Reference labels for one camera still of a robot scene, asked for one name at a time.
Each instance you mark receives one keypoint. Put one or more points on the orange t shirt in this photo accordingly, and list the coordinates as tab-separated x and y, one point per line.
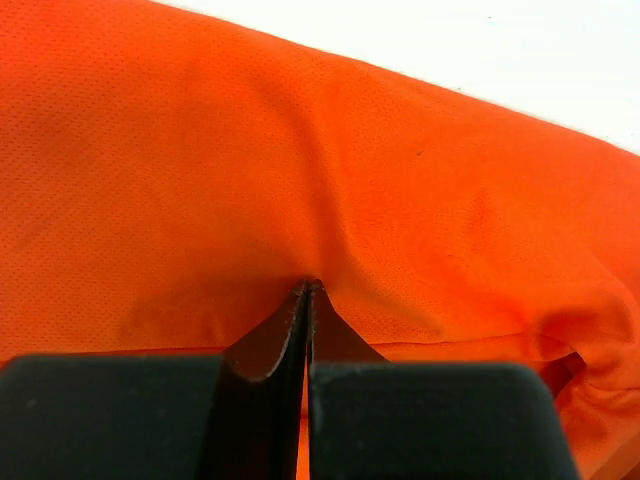
167	177

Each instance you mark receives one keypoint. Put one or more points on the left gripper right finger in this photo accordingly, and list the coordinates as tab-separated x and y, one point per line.
370	418

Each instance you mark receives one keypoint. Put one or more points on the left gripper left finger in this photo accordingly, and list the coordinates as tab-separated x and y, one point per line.
232	415

